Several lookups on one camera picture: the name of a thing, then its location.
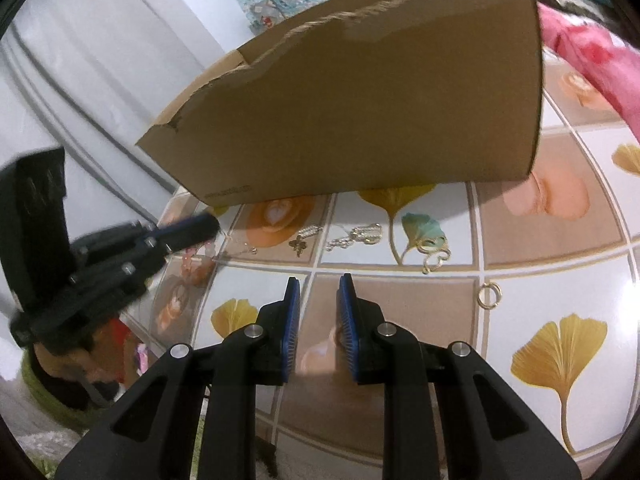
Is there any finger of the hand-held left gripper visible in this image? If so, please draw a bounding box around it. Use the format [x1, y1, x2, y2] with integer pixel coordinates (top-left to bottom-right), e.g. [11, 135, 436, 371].
[70, 211, 221, 261]
[65, 247, 171, 313]

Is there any pastel bead bracelet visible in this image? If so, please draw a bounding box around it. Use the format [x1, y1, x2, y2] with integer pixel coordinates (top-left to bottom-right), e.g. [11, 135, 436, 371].
[172, 240, 218, 286]

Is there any silver rhinestone chain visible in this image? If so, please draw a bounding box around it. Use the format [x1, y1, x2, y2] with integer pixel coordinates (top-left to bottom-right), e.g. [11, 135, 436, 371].
[325, 224, 383, 252]

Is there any gold swirl earring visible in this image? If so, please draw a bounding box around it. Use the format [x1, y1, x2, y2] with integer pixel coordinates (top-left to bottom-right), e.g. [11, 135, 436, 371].
[417, 237, 452, 275]

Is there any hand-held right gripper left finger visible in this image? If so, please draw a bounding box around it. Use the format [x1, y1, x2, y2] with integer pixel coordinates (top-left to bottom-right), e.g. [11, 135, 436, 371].
[54, 276, 302, 480]

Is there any brown cardboard box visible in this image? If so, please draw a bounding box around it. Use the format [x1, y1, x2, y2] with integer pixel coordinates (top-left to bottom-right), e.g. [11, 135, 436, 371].
[135, 0, 546, 208]

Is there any leaf pattern tablecloth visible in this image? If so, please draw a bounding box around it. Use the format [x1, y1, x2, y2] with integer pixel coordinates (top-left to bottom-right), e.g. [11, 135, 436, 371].
[117, 45, 640, 466]

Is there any pink floral quilt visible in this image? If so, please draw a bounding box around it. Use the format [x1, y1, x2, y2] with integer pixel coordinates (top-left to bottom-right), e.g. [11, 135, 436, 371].
[535, 2, 640, 143]

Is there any white curtain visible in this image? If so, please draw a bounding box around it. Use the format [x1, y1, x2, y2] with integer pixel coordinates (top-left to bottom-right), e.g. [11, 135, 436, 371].
[0, 0, 251, 271]

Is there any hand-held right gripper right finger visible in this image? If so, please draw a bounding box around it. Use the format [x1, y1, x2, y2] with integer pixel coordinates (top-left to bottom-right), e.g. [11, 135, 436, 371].
[337, 273, 583, 480]

